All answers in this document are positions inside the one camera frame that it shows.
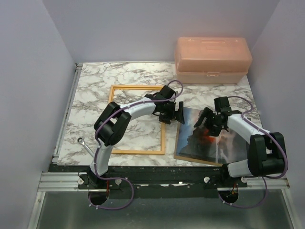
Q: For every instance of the orange wooden picture frame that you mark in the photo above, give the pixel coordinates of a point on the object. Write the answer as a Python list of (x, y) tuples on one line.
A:
[(162, 140)]

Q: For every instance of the silver ratchet wrench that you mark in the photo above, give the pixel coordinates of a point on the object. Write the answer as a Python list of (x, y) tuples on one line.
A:
[(81, 141)]

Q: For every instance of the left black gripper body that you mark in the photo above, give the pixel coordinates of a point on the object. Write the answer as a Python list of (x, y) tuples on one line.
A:
[(167, 113)]

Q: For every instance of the aluminium extrusion rail front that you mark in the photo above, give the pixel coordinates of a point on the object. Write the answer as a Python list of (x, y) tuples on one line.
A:
[(53, 181)]

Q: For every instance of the aluminium extrusion rail left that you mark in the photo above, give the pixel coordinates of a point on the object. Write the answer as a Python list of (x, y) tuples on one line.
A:
[(76, 77)]

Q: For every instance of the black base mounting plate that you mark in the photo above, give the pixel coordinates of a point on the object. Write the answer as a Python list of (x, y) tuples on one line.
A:
[(158, 182)]

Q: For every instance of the pink translucent plastic box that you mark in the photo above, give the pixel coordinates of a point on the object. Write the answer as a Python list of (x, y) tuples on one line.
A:
[(211, 60)]

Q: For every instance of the brown cardboard backing board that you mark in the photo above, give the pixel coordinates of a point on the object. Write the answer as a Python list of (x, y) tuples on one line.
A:
[(195, 145)]

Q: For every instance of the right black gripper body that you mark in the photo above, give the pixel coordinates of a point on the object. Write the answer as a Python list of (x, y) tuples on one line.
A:
[(212, 125)]

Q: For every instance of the sunset landscape photo print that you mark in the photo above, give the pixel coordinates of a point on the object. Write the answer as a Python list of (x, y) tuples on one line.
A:
[(233, 145)]

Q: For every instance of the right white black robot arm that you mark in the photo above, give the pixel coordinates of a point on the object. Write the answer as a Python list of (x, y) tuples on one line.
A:
[(266, 153)]

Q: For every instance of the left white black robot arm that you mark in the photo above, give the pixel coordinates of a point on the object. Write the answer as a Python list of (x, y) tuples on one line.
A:
[(111, 125)]

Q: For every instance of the aluminium extrusion rail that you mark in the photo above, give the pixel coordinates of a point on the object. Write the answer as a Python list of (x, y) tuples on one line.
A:
[(53, 181), (76, 77)]

